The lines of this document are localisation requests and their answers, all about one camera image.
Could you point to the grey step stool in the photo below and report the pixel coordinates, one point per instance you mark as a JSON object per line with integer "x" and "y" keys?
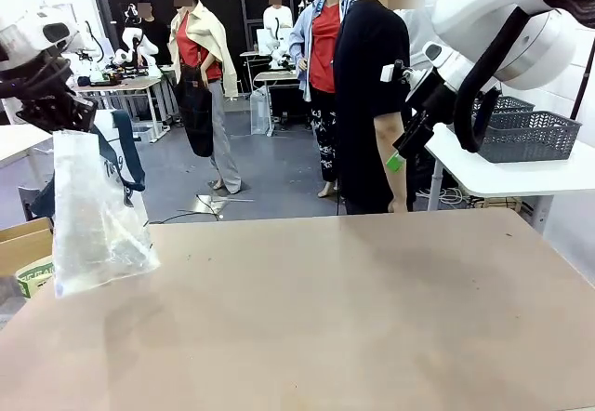
{"x": 32, "y": 202}

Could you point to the grey background desk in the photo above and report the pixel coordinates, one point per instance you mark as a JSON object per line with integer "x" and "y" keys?
{"x": 276, "y": 76}

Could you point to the green and white printed box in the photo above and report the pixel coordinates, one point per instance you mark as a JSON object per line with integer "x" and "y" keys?
{"x": 35, "y": 281}

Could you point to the person's right hand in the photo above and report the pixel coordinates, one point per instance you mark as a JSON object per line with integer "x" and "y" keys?
{"x": 399, "y": 206}

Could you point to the white robot near seated person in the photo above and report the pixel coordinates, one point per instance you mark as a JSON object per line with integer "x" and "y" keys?
{"x": 279, "y": 48}

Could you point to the wooden top background table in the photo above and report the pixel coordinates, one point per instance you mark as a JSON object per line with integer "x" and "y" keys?
{"x": 116, "y": 86}

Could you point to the shiny metal floor plate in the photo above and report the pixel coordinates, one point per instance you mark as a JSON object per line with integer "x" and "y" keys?
{"x": 214, "y": 204}

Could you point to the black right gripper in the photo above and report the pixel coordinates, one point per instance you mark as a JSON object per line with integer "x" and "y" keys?
{"x": 425, "y": 109}

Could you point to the brown cardboard box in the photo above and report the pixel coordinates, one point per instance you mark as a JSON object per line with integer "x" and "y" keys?
{"x": 23, "y": 243}

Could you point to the seated person in white shirt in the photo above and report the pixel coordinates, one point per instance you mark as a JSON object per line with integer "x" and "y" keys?
{"x": 279, "y": 16}

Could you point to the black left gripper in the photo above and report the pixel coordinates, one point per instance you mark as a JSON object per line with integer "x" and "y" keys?
{"x": 51, "y": 104}

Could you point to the mannequin with cream jacket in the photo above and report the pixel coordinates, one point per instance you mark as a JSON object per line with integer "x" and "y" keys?
{"x": 200, "y": 34}

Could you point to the white side table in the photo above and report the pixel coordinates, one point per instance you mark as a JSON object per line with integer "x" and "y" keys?
{"x": 511, "y": 178}

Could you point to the person's right forearm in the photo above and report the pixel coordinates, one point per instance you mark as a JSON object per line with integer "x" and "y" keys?
{"x": 390, "y": 160}

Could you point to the grey storage bin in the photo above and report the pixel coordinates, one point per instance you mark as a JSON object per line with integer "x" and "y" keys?
{"x": 144, "y": 132}

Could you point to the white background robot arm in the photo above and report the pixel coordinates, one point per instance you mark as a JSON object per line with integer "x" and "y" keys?
{"x": 139, "y": 43}

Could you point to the clear plastic floor bag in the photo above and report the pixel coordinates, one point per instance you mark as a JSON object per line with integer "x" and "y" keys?
{"x": 261, "y": 113}

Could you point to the black tripod with slanted leg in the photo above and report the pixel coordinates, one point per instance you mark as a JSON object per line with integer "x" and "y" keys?
{"x": 581, "y": 90}

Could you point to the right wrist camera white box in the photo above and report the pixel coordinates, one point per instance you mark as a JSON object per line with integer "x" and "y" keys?
{"x": 388, "y": 74}

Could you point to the person in black t-shirt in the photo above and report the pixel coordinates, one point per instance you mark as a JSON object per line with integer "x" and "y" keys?
{"x": 362, "y": 81}

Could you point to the white table with pole leg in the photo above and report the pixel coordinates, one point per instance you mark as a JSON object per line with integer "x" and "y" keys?
{"x": 18, "y": 143}

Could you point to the grey plastic lattice basket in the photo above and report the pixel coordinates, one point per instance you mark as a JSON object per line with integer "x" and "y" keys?
{"x": 513, "y": 103}
{"x": 530, "y": 139}

